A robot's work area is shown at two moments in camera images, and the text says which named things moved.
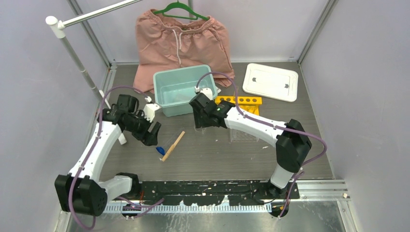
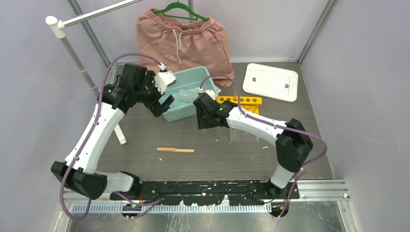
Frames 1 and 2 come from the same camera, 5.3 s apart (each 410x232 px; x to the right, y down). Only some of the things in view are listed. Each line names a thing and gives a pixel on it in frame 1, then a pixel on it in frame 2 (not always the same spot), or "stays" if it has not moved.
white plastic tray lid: [271, 81] stays
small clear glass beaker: [199, 129] stays
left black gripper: [152, 138] → [149, 81]
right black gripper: [198, 122] stays
